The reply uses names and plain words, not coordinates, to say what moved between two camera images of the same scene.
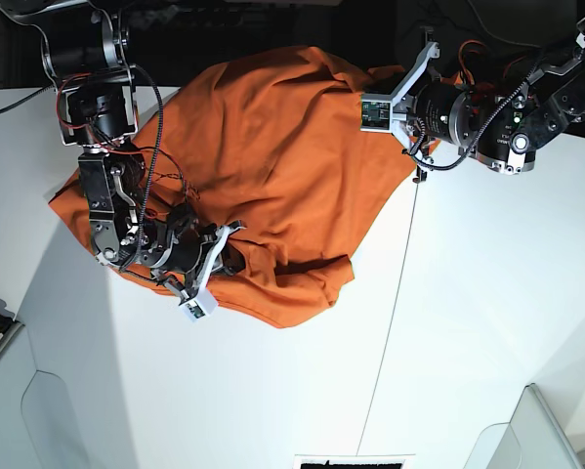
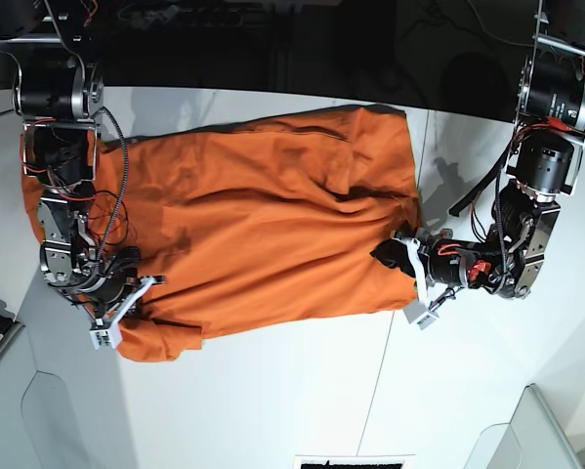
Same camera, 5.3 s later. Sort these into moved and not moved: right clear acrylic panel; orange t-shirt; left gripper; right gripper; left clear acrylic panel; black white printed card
Moved: left gripper; orange t-shirt; right gripper
Not moved: left clear acrylic panel; right clear acrylic panel; black white printed card
